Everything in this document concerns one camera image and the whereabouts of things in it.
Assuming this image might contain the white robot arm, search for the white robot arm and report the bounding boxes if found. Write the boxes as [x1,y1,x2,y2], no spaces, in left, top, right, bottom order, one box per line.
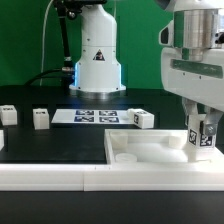
[70,0,224,136]

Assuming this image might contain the white square tabletop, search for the white square tabletop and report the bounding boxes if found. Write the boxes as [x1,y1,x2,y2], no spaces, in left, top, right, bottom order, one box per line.
[104,129,224,164]

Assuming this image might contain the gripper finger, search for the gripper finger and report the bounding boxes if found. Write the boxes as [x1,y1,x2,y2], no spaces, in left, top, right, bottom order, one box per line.
[202,106,223,136]
[182,98,198,124]

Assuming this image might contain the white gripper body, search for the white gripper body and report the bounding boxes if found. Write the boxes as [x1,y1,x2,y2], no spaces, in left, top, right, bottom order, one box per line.
[161,48,224,112]

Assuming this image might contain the black cable bundle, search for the black cable bundle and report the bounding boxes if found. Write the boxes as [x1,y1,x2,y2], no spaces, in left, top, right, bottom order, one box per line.
[23,67,76,87]

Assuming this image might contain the white cable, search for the white cable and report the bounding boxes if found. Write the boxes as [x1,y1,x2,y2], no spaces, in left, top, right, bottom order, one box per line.
[39,0,55,78]

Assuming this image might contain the white L-shaped obstacle fence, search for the white L-shaped obstacle fence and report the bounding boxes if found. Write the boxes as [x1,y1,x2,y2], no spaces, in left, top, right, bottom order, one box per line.
[0,159,224,191]

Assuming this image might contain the black camera pole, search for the black camera pole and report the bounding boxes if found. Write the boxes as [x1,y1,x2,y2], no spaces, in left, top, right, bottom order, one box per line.
[53,0,107,67]

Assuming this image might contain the white sheet with markers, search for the white sheet with markers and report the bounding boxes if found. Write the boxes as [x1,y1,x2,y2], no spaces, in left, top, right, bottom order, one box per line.
[52,109,131,124]

